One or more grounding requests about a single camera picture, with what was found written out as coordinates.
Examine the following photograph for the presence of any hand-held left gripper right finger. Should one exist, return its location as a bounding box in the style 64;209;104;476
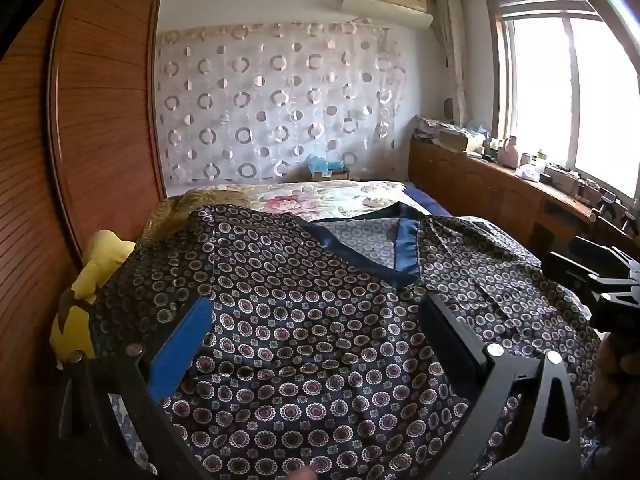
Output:
419;292;583;480

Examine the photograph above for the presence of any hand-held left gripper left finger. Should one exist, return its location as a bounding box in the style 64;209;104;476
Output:
57;296;221;480

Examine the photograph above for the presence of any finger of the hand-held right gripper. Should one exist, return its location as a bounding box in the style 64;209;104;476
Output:
545;235;633;286

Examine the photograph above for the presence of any navy circle-patterned pajama top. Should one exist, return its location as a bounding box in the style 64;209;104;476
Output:
85;203;608;480

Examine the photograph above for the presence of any person's right hand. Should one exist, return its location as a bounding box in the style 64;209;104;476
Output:
591;330;640;443

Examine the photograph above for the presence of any wooden low cabinet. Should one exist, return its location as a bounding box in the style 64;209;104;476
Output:
407;137;640;261

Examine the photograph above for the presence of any yellow plush toy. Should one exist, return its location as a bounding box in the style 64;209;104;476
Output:
51;230;137;371

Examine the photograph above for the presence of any pink bag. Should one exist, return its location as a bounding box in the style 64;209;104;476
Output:
501;136;521;168

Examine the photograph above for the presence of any golden patterned pillow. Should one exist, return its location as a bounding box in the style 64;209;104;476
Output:
142;187;261;241

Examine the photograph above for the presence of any window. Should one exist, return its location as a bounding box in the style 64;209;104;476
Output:
485;0;640;201

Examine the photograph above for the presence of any pile of books and papers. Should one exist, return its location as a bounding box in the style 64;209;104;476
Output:
412;115;493;156

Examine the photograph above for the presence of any wooden wardrobe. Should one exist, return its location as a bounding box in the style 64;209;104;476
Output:
0;0;168;480

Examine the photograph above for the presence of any blue tissue box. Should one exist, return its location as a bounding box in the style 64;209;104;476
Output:
306;155;349;182

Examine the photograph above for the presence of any beige tied curtain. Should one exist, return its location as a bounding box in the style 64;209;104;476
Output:
434;0;468;121

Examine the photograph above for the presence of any circle-patterned sheer curtain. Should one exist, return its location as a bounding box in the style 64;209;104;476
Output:
157;21;407;184

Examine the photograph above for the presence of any white air conditioner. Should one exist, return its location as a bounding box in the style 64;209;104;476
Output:
341;0;434;28

